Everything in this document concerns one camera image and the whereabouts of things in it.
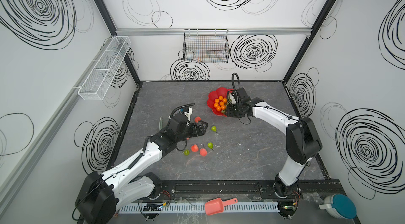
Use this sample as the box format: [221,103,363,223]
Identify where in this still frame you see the pink plastic scoop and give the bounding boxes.
[204,198,238,216]

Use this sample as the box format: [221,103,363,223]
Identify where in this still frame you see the teal lidded white jug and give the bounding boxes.
[319,194,357,219]

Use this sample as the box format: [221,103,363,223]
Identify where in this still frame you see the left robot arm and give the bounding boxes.
[74,118,209,224]

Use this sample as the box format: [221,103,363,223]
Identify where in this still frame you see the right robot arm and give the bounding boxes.
[225,88,323,198]

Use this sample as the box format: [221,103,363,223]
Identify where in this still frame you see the red flower fruit bowl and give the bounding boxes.
[207,87,234,116]

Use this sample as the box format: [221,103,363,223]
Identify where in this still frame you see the peach bottom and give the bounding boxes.
[199,148,208,157]

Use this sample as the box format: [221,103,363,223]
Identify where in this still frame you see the metal green-tipped tongs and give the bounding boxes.
[159,116,163,130]

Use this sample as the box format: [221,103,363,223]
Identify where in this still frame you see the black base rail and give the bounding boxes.
[152,179,344,199]

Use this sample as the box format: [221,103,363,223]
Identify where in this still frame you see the green pear lower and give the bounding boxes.
[207,142,214,150]

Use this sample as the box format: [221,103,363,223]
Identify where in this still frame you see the white slotted cable duct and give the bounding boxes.
[119,201,279,214]

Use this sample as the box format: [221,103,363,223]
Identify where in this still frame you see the black wire basket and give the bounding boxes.
[182,29,231,63]

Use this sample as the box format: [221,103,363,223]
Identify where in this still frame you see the white mesh wall shelf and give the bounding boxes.
[78,36,131,101]

